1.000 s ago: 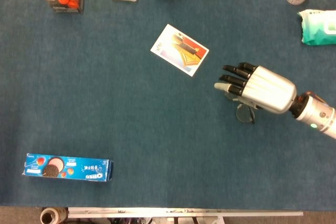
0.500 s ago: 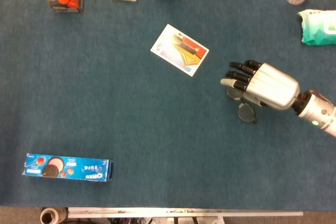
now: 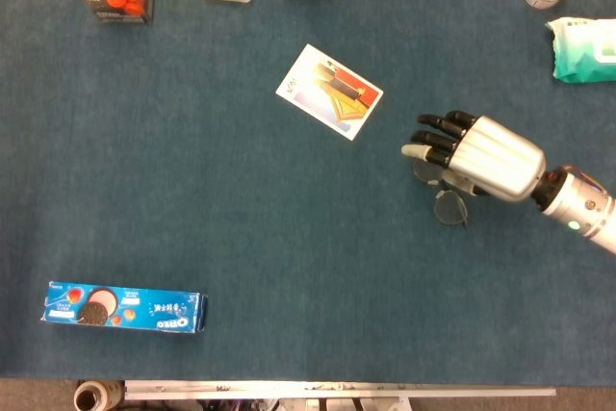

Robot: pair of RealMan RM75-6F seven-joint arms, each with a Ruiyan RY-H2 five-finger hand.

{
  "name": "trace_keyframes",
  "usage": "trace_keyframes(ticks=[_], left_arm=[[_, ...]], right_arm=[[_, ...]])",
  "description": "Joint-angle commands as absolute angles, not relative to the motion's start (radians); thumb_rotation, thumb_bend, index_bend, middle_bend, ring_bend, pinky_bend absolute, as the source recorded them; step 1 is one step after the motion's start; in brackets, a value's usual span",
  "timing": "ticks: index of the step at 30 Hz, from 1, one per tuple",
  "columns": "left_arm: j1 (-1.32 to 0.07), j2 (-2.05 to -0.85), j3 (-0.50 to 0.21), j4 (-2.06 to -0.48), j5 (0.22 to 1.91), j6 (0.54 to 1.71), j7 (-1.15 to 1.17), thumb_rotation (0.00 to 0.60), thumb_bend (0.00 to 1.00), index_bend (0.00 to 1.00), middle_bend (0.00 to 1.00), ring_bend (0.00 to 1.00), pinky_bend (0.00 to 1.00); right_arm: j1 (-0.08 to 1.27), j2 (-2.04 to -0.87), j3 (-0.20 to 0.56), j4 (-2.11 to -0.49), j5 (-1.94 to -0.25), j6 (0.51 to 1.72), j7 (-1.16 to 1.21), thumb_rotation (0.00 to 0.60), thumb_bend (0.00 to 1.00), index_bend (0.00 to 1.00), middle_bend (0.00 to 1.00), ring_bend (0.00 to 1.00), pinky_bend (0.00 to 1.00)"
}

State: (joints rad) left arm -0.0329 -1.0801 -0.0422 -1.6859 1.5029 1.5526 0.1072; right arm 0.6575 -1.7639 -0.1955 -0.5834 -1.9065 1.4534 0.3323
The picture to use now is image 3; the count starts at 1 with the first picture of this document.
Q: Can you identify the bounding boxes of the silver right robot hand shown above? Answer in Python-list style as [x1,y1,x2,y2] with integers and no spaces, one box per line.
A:
[400,110,548,203]

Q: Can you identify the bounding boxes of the black eyeglasses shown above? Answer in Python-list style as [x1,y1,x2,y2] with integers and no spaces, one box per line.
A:
[412,158,471,229]

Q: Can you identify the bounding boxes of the green wet wipes pack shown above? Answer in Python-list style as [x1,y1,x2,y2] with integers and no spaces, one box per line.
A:
[545,16,616,84]

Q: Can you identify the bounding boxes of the white picture postcard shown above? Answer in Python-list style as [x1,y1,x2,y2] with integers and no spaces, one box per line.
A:
[274,43,385,142]

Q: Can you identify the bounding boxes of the blue Oreo cookie box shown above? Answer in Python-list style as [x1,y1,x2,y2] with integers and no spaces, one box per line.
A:
[39,280,209,335]

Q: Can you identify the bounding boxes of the brown tape roll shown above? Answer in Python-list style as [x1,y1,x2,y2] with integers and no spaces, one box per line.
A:
[73,379,125,411]

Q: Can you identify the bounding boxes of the aluminium table edge rail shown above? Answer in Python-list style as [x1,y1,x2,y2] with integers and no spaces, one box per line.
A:
[123,379,557,402]

